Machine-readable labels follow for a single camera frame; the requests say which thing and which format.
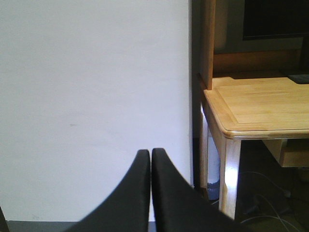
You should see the wooden keyboard tray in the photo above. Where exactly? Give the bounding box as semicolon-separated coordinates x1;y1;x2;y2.
263;139;309;167

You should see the white grey cylinder under desk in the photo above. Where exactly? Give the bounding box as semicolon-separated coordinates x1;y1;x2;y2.
207;137;220;201

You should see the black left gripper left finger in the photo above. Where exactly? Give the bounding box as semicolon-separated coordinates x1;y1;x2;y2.
66;150;150;232

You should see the black monitor stand base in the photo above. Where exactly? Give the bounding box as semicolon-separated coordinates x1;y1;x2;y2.
288;36;309;84

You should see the dark monitor screen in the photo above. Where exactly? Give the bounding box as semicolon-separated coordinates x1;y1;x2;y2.
243;0;309;40

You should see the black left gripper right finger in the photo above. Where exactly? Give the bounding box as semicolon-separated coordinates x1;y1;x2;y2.
152;148;244;232

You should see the white cable on floor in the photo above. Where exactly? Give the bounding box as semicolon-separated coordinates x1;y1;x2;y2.
238;171;302;232

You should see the wooden desk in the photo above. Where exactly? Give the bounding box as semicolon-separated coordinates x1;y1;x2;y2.
198;0;309;218

